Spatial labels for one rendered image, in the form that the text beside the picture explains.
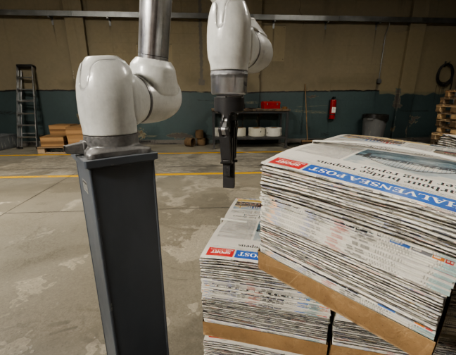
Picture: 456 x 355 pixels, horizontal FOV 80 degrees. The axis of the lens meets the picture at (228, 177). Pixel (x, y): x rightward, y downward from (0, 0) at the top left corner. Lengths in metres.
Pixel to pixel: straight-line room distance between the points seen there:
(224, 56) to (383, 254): 0.49
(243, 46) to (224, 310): 0.60
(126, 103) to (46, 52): 7.23
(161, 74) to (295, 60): 6.58
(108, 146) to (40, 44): 7.33
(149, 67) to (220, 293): 0.70
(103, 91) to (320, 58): 7.05
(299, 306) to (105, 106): 0.69
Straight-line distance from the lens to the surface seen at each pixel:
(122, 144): 0.85
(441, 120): 7.36
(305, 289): 0.53
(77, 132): 6.67
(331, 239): 0.46
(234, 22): 0.68
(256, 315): 0.69
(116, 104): 0.83
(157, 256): 0.99
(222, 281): 0.65
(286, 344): 0.74
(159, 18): 1.01
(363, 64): 8.10
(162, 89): 0.97
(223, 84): 0.67
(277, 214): 0.49
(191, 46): 7.18
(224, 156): 0.68
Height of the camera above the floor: 1.16
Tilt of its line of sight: 16 degrees down
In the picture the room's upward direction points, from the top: straight up
